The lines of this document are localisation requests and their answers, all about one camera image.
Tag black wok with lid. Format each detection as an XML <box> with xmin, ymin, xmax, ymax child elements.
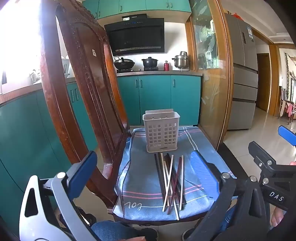
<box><xmin>113</xmin><ymin>57</ymin><xmax>135</xmax><ymax>70</ymax></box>

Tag person's right hand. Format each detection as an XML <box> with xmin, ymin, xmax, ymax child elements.
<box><xmin>270</xmin><ymin>205</ymin><xmax>287</xmax><ymax>229</ymax></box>

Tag wall decoration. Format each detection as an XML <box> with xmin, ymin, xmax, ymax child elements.
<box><xmin>284</xmin><ymin>53</ymin><xmax>296</xmax><ymax>93</ymax></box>

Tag person's right leg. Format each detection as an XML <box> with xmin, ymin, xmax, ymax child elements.
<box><xmin>218</xmin><ymin>205</ymin><xmax>237</xmax><ymax>232</ymax></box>

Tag black range hood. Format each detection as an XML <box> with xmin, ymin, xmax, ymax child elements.
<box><xmin>104</xmin><ymin>14</ymin><xmax>165</xmax><ymax>57</ymax></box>

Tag black clay pot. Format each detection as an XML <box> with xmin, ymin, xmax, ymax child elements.
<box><xmin>142</xmin><ymin>57</ymin><xmax>159</xmax><ymax>68</ymax></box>

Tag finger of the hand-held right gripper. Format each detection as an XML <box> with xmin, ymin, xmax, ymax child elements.
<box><xmin>248</xmin><ymin>141</ymin><xmax>279</xmax><ymax>171</ymax></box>
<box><xmin>277</xmin><ymin>126</ymin><xmax>296</xmax><ymax>146</ymax></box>

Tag teal lower cabinet under stove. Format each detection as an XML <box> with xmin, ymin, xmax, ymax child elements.
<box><xmin>117</xmin><ymin>75</ymin><xmax>201</xmax><ymax>127</ymax></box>

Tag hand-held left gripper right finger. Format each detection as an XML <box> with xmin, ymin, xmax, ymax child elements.
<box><xmin>190</xmin><ymin>150</ymin><xmax>272</xmax><ymax>241</ymax></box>

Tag wooden framed glass sliding door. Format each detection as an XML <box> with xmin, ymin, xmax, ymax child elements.
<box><xmin>185</xmin><ymin>0</ymin><xmax>233</xmax><ymax>150</ymax></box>

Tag teal upper cabinets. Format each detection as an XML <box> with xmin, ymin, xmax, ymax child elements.
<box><xmin>82</xmin><ymin>0</ymin><xmax>192</xmax><ymax>20</ymax></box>

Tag brown wooden door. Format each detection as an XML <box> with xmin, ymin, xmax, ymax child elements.
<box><xmin>256</xmin><ymin>53</ymin><xmax>271</xmax><ymax>112</ymax></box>

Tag grey stove countertop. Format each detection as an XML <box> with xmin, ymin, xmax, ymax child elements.
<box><xmin>116</xmin><ymin>70</ymin><xmax>203</xmax><ymax>77</ymax></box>

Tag silver refrigerator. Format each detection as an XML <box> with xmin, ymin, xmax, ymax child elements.
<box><xmin>223</xmin><ymin>13</ymin><xmax>259</xmax><ymax>130</ymax></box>

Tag person's left leg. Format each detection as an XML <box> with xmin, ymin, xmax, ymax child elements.
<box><xmin>91</xmin><ymin>221</ymin><xmax>148</xmax><ymax>241</ymax></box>

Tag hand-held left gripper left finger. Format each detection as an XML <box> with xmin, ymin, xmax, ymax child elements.
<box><xmin>19</xmin><ymin>151</ymin><xmax>99</xmax><ymax>241</ymax></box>

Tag person's leg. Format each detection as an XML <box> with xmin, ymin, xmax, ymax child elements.
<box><xmin>218</xmin><ymin>205</ymin><xmax>237</xmax><ymax>232</ymax></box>
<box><xmin>91</xmin><ymin>221</ymin><xmax>148</xmax><ymax>241</ymax></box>

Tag white plastic utensil holder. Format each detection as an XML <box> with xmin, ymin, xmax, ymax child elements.
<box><xmin>142</xmin><ymin>108</ymin><xmax>181</xmax><ymax>154</ymax></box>

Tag wire dish rack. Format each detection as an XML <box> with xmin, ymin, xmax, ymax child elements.
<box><xmin>30</xmin><ymin>72</ymin><xmax>42</xmax><ymax>84</ymax></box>

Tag window side countertop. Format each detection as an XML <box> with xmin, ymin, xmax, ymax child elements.
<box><xmin>0</xmin><ymin>77</ymin><xmax>77</xmax><ymax>105</ymax></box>

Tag carved wooden chair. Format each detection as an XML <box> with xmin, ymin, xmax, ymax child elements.
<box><xmin>0</xmin><ymin>82</ymin><xmax>98</xmax><ymax>232</ymax></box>
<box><xmin>39</xmin><ymin>0</ymin><xmax>238</xmax><ymax>230</ymax></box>

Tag stainless steel pot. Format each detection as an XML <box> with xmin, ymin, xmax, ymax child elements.
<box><xmin>171</xmin><ymin>51</ymin><xmax>189</xmax><ymax>69</ymax></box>

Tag blue striped cloth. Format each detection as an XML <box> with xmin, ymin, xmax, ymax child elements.
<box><xmin>113</xmin><ymin>126</ymin><xmax>236</xmax><ymax>220</ymax></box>

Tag black chopstick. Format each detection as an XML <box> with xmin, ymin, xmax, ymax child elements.
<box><xmin>159</xmin><ymin>153</ymin><xmax>168</xmax><ymax>205</ymax></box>

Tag clothes rack with garments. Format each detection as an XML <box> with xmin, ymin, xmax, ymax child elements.
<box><xmin>279</xmin><ymin>86</ymin><xmax>296</xmax><ymax>123</ymax></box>

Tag gas stove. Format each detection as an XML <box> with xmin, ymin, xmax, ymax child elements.
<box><xmin>116</xmin><ymin>67</ymin><xmax>160</xmax><ymax>74</ymax></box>

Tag dark red chopstick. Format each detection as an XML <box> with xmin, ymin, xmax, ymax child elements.
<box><xmin>165</xmin><ymin>154</ymin><xmax>187</xmax><ymax>205</ymax></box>
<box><xmin>167</xmin><ymin>157</ymin><xmax>183</xmax><ymax>214</ymax></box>

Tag white container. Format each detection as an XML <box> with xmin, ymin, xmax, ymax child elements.
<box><xmin>60</xmin><ymin>56</ymin><xmax>72</xmax><ymax>78</ymax></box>

